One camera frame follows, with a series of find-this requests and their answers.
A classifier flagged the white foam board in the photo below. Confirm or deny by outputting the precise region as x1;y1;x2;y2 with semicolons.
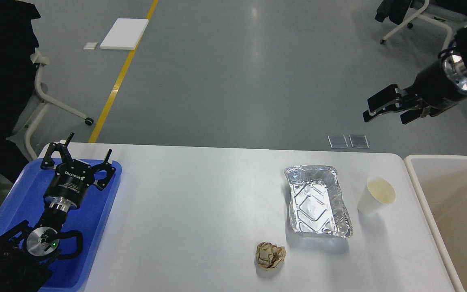
100;18;149;50

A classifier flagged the left clear floor plate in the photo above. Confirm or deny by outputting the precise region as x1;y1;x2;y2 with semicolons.
328;135;348;148

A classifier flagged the blue plastic tray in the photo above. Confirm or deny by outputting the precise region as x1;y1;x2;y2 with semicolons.
0;159;122;292

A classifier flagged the right clear floor plate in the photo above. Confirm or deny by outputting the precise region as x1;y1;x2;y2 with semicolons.
349;134;369;149

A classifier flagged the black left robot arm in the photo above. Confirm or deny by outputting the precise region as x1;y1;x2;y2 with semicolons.
0;133;122;292

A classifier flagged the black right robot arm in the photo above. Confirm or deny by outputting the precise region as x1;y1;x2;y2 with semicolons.
363;25;467;125

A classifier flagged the small white floor tile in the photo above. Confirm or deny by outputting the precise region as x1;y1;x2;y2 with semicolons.
83;42;98;50

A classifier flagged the person in black left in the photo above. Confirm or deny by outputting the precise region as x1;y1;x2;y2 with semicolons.
0;0;41;183

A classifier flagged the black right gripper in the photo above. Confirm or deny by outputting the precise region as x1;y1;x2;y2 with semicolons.
362;55;467;125

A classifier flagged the crumpled brown paper ball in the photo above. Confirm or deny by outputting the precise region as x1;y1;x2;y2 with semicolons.
255;242;287;271

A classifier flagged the white chair left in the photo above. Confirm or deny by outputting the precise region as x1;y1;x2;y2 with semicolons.
12;49;94;160

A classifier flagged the aluminium foil tray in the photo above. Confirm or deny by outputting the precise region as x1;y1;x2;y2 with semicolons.
284;165;353;239

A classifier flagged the white chair right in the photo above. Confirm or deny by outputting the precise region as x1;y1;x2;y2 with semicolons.
375;0;467;49

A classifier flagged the white paper cup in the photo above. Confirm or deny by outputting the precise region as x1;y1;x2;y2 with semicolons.
356;177;397;215

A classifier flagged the white chair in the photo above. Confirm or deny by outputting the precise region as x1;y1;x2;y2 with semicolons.
12;49;94;160
375;0;467;49

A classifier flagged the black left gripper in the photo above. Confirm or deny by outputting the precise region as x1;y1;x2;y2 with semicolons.
40;133;116;210

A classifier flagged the clear floor plate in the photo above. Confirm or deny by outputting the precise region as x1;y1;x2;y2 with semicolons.
349;134;369;149
328;135;348;148

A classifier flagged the beige plastic bin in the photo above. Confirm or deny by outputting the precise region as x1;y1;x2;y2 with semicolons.
404;155;467;292

